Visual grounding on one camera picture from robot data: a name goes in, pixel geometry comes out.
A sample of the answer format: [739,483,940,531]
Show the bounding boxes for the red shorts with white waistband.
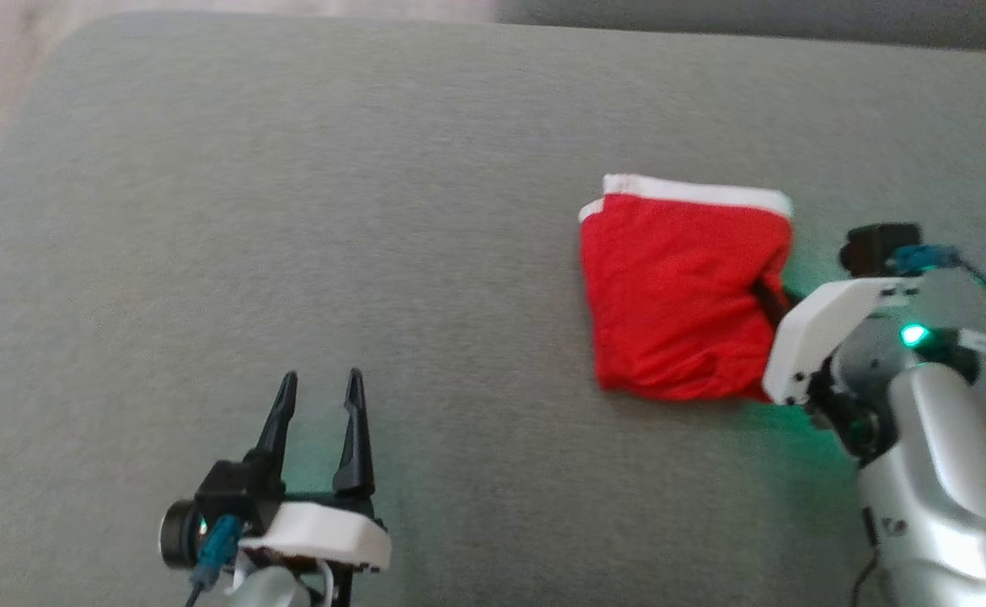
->
[577,173,796,403]

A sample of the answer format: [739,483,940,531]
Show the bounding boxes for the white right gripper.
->
[750,276,922,406]

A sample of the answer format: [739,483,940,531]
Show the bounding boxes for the grey fabric sofa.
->
[0,10,986,607]

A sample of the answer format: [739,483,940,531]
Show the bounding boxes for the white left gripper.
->
[238,368,393,574]

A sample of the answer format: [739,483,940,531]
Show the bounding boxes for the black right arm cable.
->
[889,243,986,406]

